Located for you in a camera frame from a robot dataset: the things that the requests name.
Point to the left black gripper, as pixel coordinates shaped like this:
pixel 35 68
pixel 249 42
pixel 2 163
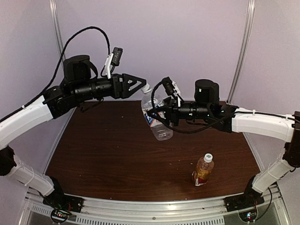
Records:
pixel 123 91

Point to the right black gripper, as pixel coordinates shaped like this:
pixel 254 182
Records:
pixel 171 110

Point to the white water bottle cap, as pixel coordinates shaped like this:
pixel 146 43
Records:
pixel 146 89

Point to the white tea bottle cap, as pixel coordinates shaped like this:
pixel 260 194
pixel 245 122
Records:
pixel 208 157

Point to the amber tea bottle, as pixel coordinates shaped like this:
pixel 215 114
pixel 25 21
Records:
pixel 201 174

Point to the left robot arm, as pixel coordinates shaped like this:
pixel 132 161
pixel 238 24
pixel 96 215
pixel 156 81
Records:
pixel 77 87

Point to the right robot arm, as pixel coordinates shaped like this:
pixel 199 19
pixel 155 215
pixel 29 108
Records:
pixel 191 117

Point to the right circuit board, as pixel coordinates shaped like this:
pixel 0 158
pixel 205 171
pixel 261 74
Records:
pixel 248 216

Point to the circuit board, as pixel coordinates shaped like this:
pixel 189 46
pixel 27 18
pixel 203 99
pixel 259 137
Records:
pixel 248 216
pixel 59 216

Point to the left circuit board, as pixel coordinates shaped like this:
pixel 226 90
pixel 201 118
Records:
pixel 59 216

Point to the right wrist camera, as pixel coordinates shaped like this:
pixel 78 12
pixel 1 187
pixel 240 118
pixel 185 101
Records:
pixel 172 89

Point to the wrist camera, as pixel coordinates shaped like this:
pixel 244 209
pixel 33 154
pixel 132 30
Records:
pixel 112 61
pixel 172 89

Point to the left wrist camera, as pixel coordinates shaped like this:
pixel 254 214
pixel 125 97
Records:
pixel 112 61

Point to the left aluminium frame post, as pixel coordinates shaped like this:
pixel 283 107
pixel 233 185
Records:
pixel 63 51

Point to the aluminium frame post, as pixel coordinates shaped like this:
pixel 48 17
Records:
pixel 63 51
pixel 243 49

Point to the front aluminium rail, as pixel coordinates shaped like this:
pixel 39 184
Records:
pixel 210 211

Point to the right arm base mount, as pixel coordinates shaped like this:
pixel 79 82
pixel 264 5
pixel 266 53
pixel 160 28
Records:
pixel 249 198

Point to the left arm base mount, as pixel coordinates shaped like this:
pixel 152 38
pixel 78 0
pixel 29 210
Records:
pixel 63 201

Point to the right aluminium frame post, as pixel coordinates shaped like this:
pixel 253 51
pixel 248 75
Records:
pixel 243 49

